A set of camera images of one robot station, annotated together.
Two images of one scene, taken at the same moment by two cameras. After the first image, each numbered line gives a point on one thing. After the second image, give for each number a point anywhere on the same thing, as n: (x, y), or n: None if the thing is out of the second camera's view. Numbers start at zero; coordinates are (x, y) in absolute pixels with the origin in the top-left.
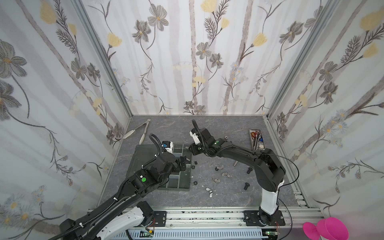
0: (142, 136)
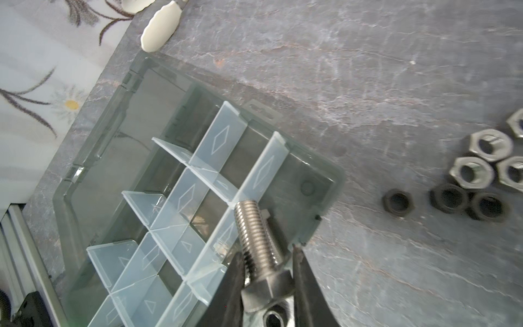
0: (161, 26)
